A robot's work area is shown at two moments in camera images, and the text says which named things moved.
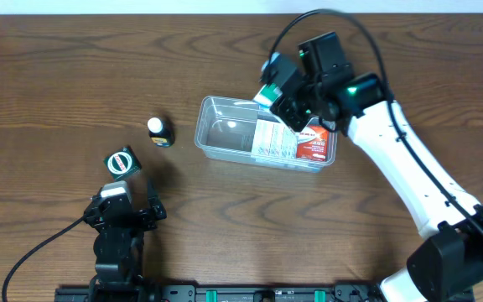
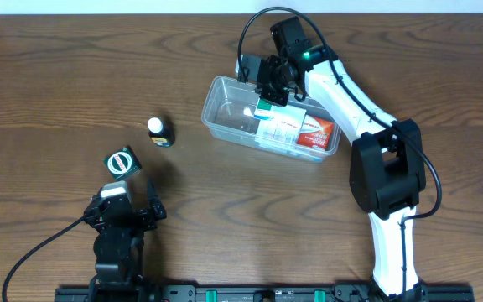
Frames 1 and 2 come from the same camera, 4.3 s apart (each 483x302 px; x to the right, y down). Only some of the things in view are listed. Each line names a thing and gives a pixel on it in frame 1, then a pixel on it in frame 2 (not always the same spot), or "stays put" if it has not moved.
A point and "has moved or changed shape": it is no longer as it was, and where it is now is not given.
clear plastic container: x=238 y=131 has moved or changed shape
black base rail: x=241 y=293 stays put
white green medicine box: x=267 y=95 has moved or changed shape
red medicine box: x=312 y=143 has moved or changed shape
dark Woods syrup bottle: x=161 y=132 stays put
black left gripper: x=130 y=216 stays put
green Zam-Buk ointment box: x=122 y=163 stays put
